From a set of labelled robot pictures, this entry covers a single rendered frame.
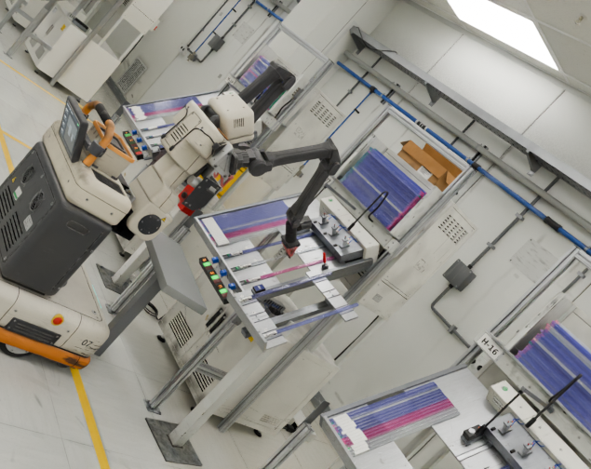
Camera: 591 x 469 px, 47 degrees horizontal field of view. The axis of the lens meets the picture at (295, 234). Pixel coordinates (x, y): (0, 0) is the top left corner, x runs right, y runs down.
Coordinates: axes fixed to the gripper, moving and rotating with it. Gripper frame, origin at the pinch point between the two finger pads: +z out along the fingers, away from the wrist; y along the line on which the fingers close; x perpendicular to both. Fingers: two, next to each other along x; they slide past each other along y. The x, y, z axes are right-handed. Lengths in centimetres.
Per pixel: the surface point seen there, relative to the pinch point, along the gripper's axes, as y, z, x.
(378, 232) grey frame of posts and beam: -11.5, -8.7, -44.9
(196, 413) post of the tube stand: -45, 40, 68
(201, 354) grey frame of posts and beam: -25, 25, 58
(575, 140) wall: 43, 5, -244
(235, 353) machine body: -13, 45, 35
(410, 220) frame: -22, -21, -55
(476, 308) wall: 4, 97, -149
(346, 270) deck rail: -21.0, 1.9, -21.6
